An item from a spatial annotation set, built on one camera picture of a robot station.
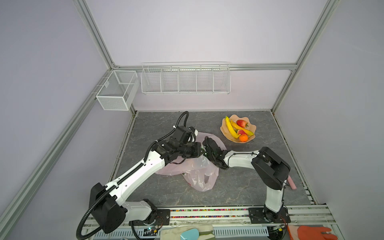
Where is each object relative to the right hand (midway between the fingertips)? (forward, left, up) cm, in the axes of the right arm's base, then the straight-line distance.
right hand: (187, 157), depth 88 cm
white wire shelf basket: (+49, +2, +21) cm, 53 cm away
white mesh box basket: (+43, +48, +16) cm, 67 cm away
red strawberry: (+27, -38, -1) cm, 46 cm away
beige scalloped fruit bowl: (+20, -27, -5) cm, 35 cm away
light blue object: (-37, -3, -6) cm, 37 cm away
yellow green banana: (+24, -30, -3) cm, 38 cm away
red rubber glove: (-37, -56, -6) cm, 68 cm away
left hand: (-6, -10, +15) cm, 19 cm away
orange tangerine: (+13, -36, 0) cm, 39 cm away
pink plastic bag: (-13, -8, +9) cm, 18 cm away
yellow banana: (+26, -34, -4) cm, 43 cm away
